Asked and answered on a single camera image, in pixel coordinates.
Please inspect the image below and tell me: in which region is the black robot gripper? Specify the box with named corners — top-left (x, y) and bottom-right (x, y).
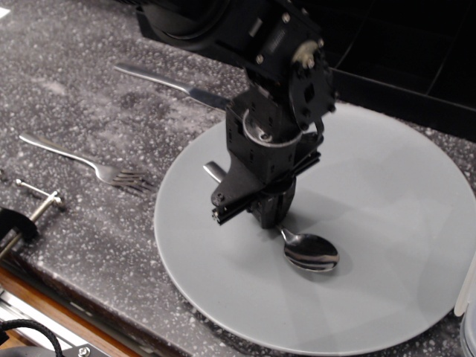
top-left (211, 89), bottom-right (322, 229)

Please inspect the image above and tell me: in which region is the silver metal spoon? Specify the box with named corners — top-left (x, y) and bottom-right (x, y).
top-left (213, 181), bottom-right (340, 272)

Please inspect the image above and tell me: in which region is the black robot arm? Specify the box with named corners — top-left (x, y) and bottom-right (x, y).
top-left (135, 1), bottom-right (337, 228)

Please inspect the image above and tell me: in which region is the round grey plate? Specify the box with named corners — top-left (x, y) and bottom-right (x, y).
top-left (154, 104), bottom-right (475, 356)

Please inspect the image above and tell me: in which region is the silver metal knife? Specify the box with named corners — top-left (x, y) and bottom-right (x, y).
top-left (114, 62), bottom-right (230, 111)

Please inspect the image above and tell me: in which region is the silver metal fork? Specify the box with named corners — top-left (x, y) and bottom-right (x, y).
top-left (19, 132), bottom-right (154, 193)

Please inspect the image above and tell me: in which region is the black divided tray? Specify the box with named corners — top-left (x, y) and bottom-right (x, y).
top-left (290, 1), bottom-right (475, 141)

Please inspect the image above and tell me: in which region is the clear plastic container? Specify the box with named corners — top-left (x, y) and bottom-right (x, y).
top-left (454, 255), bottom-right (476, 357)

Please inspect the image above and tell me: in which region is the metal screw clamp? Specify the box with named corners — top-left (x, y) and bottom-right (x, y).
top-left (1, 178), bottom-right (65, 260)

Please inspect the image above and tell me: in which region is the white paper corner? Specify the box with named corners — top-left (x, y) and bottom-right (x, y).
top-left (0, 7), bottom-right (10, 18)

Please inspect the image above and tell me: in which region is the aluminium rail with screw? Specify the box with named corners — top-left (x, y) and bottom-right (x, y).
top-left (1, 289), bottom-right (106, 356)

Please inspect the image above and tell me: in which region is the black cable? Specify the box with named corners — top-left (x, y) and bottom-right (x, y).
top-left (0, 318), bottom-right (64, 357)

